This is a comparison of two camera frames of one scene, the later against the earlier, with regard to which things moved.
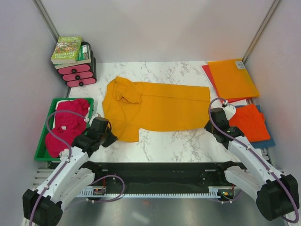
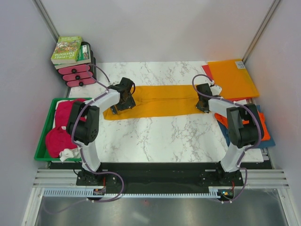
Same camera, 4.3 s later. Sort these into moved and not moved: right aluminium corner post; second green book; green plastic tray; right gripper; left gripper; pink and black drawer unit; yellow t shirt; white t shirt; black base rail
Moved: left gripper; right gripper; yellow t shirt
Not moved: white t shirt; right aluminium corner post; second green book; pink and black drawer unit; black base rail; green plastic tray
